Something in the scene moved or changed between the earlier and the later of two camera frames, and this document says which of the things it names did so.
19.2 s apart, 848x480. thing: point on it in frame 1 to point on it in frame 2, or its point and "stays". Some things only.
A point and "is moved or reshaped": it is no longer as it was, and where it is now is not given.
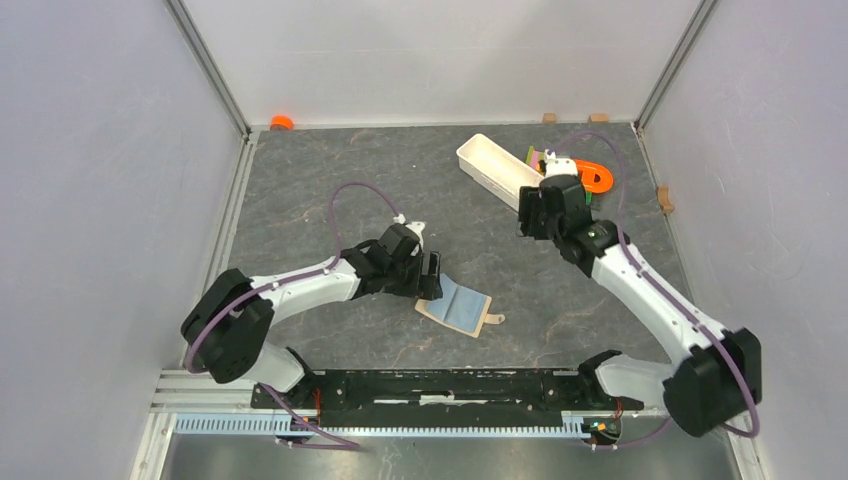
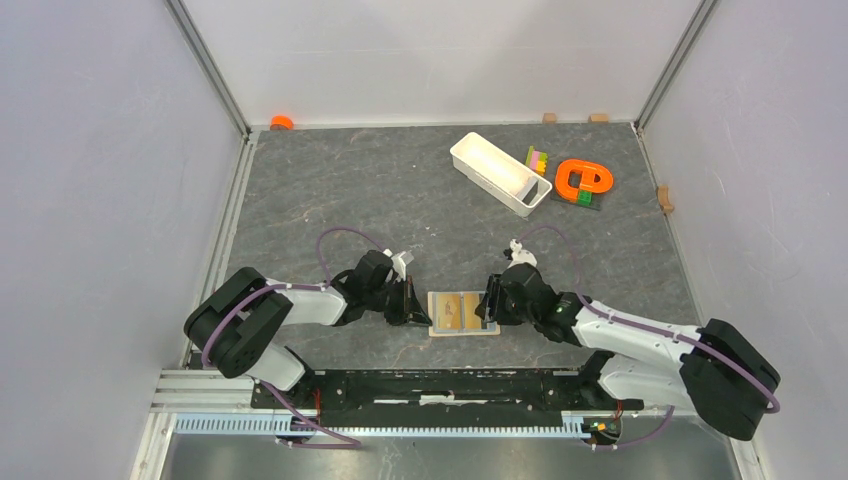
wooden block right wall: x=664 y=200 stays
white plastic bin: x=497 y=170 stays
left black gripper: x=426 y=286 to x=409 y=311
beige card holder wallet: x=460 y=308 is moved or reshaped
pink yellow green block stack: x=533 y=156 stays
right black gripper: x=530 y=202 to x=494 y=295
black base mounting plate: x=434 y=392 stays
